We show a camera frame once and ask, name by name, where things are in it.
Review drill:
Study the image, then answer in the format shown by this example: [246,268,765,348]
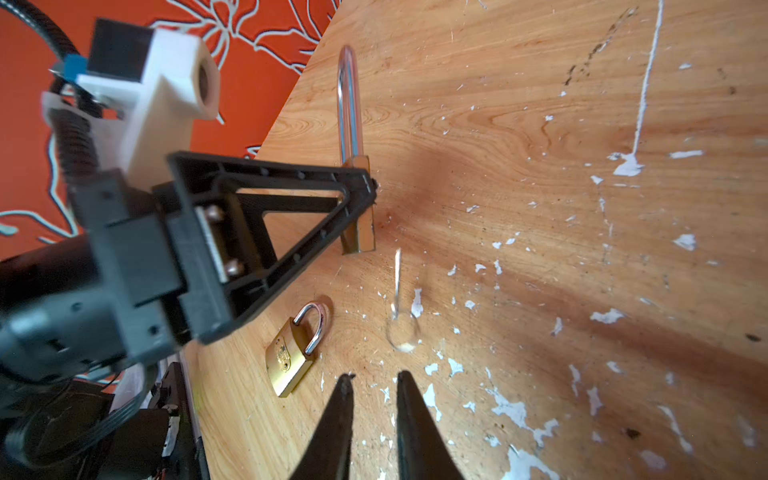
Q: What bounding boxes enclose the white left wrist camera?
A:
[65,18,221,190]

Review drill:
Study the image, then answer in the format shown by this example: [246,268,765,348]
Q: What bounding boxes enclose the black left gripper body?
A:
[1,170,194,384]

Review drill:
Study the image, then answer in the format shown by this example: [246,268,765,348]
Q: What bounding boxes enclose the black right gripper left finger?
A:
[290,374,355,480]

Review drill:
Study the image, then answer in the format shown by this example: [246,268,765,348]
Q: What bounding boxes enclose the small silver key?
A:
[385,248,420,354]

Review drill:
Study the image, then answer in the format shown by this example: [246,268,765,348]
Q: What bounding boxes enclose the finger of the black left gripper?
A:
[168,152,378,344]

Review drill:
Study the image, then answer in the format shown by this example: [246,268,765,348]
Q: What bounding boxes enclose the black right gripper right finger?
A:
[396,370,463,479]

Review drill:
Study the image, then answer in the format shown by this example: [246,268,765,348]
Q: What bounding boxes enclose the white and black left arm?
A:
[1,1,377,470]

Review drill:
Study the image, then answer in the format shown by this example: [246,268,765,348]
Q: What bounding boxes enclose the brass padlock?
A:
[265,301,330,398]
[337,45,376,255]

